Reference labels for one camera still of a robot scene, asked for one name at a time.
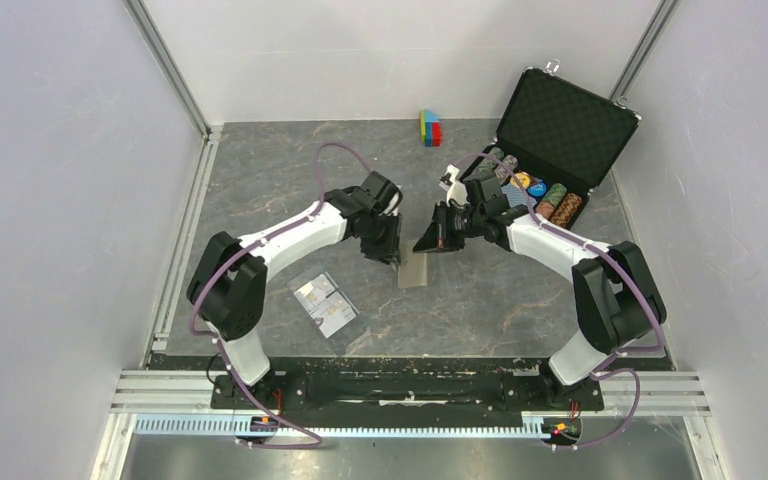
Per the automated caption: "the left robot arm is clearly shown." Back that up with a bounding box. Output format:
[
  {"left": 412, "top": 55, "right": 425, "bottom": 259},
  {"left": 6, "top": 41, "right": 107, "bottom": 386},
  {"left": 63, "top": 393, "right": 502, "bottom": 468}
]
[{"left": 186, "top": 171, "right": 403, "bottom": 408}]

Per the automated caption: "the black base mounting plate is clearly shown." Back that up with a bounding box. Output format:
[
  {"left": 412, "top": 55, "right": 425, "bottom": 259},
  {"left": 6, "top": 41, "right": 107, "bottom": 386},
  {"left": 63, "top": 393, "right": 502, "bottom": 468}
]
[{"left": 250, "top": 357, "right": 604, "bottom": 428}]

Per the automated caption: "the blue playing card deck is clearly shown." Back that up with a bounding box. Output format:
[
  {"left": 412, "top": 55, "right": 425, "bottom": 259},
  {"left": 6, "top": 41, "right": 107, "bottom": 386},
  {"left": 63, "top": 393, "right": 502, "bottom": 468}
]
[{"left": 501, "top": 183, "right": 537, "bottom": 208}]

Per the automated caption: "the credit card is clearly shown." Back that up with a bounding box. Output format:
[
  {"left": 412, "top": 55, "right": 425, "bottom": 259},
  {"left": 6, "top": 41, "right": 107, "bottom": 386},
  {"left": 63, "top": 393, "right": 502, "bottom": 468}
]
[
  {"left": 310, "top": 292, "right": 357, "bottom": 338},
  {"left": 294, "top": 274, "right": 336, "bottom": 310}
]

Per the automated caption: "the blue dealer chip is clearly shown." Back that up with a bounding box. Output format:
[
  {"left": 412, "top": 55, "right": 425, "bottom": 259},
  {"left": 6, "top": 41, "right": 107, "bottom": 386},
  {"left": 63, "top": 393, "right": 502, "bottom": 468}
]
[{"left": 527, "top": 182, "right": 548, "bottom": 198}]

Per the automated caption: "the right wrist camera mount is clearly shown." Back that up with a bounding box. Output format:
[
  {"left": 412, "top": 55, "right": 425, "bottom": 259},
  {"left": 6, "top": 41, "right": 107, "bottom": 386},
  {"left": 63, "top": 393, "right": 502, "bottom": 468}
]
[{"left": 439, "top": 164, "right": 468, "bottom": 206}]

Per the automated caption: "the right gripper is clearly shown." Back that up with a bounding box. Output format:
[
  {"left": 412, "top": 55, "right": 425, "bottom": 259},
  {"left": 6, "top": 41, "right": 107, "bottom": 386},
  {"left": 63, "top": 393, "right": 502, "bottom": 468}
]
[{"left": 415, "top": 200, "right": 485, "bottom": 254}]

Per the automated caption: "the black poker chip case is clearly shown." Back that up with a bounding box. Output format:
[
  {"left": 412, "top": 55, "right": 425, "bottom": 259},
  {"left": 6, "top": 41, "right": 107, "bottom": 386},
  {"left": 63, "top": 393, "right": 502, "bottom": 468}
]
[{"left": 483, "top": 67, "right": 641, "bottom": 229}]

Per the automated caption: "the clear plastic card sleeve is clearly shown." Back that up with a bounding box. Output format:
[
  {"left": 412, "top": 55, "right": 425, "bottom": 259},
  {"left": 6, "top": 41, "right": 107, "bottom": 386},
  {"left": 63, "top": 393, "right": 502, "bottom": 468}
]
[{"left": 287, "top": 266, "right": 369, "bottom": 356}]

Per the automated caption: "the upper credit card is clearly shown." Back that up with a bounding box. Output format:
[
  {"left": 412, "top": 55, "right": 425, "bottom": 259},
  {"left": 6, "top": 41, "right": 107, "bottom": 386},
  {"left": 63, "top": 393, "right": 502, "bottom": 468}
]
[{"left": 294, "top": 274, "right": 336, "bottom": 310}]

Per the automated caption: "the lower credit card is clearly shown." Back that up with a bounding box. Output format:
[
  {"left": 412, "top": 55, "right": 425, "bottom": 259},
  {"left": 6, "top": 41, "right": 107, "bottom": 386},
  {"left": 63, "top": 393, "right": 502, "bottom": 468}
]
[{"left": 310, "top": 292, "right": 357, "bottom": 338}]

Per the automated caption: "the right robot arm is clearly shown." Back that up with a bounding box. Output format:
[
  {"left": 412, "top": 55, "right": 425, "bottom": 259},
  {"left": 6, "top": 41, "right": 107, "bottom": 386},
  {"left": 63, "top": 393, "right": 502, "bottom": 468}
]
[{"left": 413, "top": 165, "right": 666, "bottom": 408}]

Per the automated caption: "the yellow dealer chip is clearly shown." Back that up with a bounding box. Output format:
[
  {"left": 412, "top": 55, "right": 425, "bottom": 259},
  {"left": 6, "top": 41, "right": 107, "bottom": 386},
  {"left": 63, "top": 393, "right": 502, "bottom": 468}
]
[{"left": 510, "top": 172, "right": 533, "bottom": 189}]

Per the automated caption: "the colourful toy block stack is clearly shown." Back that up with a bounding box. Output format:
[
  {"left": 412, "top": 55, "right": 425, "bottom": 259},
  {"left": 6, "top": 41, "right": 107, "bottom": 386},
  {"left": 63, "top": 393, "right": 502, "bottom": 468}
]
[{"left": 419, "top": 109, "right": 442, "bottom": 147}]

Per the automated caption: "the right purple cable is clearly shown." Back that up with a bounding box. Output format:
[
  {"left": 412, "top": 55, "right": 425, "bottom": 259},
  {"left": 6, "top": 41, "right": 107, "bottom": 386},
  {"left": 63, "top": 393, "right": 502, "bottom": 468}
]
[{"left": 453, "top": 153, "right": 667, "bottom": 452}]

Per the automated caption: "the white slotted cable duct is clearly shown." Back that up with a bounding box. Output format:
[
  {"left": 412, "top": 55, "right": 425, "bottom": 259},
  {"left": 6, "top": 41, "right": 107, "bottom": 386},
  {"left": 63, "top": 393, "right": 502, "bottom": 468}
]
[{"left": 133, "top": 413, "right": 550, "bottom": 440}]

